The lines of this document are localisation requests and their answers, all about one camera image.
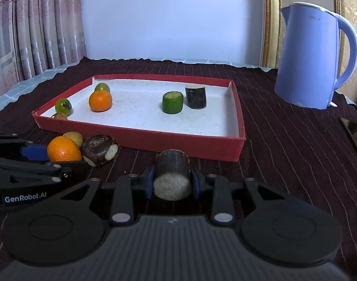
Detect orange tangerine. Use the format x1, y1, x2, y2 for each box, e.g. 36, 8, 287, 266
47, 136, 82, 162
88, 90, 112, 112

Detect green cucumber piece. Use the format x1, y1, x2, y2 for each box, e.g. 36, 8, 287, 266
162, 91, 184, 114

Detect small yellow fruit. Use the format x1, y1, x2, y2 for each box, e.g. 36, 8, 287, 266
63, 131, 84, 148

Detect dark brown mangosteen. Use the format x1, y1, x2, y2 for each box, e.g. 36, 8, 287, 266
81, 134, 119, 167

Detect red shallow box tray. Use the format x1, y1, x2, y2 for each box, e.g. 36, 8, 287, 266
32, 74, 246, 162

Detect pink patterned curtain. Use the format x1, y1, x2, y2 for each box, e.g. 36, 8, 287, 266
0, 0, 86, 96

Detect blue electric kettle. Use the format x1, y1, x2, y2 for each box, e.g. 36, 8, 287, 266
274, 2, 357, 110

